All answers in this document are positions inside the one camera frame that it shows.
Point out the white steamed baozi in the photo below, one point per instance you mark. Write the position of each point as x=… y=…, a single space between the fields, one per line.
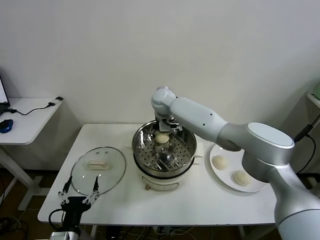
x=162 y=138
x=242 y=178
x=220 y=162

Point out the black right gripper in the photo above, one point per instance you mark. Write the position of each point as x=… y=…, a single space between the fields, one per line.
x=163 y=116

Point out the small black grey adapter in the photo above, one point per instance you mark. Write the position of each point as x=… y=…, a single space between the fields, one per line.
x=56 y=100

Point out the white power strip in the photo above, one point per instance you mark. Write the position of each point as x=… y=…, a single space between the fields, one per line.
x=165 y=231

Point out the white round plate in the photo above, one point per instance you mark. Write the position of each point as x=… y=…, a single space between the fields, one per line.
x=225 y=180

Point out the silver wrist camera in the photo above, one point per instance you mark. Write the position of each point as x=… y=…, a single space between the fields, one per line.
x=165 y=126
x=63 y=236

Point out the white shelf with green mat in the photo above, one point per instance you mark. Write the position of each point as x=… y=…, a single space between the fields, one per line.
x=315 y=96

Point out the black laptop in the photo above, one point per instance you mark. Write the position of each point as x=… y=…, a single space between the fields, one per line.
x=3 y=106

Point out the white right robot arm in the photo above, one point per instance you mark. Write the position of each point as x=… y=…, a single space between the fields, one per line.
x=195 y=112

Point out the blue computer mouse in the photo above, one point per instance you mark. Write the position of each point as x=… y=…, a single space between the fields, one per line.
x=6 y=125

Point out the stainless steel steamer basket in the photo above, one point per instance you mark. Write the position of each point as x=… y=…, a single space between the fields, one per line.
x=140 y=132

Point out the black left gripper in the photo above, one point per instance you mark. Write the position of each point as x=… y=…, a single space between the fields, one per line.
x=73 y=207

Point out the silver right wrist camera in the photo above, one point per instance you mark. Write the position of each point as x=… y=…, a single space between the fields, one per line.
x=165 y=126

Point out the white side desk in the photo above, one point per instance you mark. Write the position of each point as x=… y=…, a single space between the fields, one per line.
x=30 y=125

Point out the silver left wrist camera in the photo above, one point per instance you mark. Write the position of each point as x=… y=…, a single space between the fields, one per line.
x=63 y=236

